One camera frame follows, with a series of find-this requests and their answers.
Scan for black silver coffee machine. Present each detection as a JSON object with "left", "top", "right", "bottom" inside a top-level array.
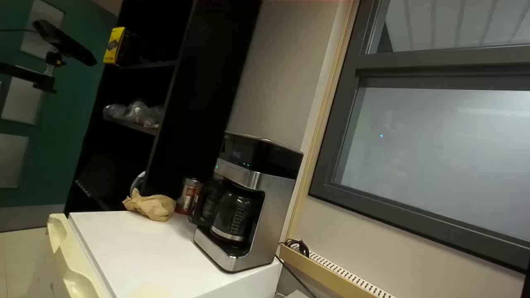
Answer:
[{"left": 194, "top": 133, "right": 303, "bottom": 274}]

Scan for glass coffee carafe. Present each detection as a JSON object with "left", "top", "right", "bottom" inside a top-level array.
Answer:
[{"left": 192, "top": 179, "right": 265, "bottom": 244}]

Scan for brown coffee can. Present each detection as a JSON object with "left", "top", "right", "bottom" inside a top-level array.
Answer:
[{"left": 175, "top": 179, "right": 200, "bottom": 214}]

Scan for black shelving unit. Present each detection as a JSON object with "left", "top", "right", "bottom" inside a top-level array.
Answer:
[{"left": 64, "top": 0, "right": 261, "bottom": 213}]

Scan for baseboard radiator heater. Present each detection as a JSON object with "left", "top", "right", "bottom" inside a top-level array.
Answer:
[{"left": 278, "top": 244, "right": 396, "bottom": 298}]

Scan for clear plastic bags on shelf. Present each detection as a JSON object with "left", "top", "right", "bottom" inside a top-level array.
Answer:
[{"left": 102, "top": 100, "right": 164, "bottom": 130}]

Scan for dark framed window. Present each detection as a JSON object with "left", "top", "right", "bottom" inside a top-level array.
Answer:
[{"left": 310, "top": 0, "right": 530, "bottom": 272}]

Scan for yellow box on shelf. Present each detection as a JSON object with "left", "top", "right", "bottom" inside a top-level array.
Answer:
[{"left": 102, "top": 27, "right": 126, "bottom": 65}]

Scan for white mini fridge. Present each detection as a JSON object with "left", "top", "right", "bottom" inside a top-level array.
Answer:
[{"left": 46, "top": 211, "right": 281, "bottom": 298}]

